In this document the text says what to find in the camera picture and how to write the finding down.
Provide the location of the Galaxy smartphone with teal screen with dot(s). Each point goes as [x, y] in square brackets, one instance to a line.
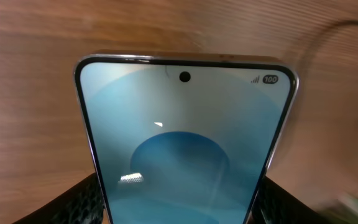
[182, 138]

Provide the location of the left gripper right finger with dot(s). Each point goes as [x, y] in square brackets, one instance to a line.
[274, 205]

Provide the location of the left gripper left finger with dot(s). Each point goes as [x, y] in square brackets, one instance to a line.
[81, 204]

